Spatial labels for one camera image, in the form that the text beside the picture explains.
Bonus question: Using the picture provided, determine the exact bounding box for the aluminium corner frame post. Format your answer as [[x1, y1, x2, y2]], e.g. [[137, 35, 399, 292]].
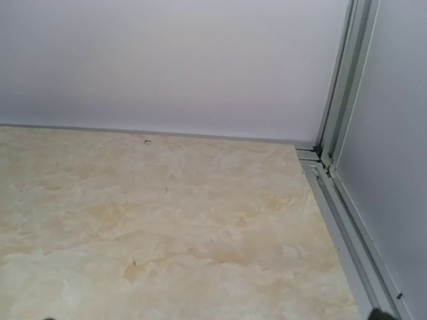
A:
[[298, 1, 426, 319]]

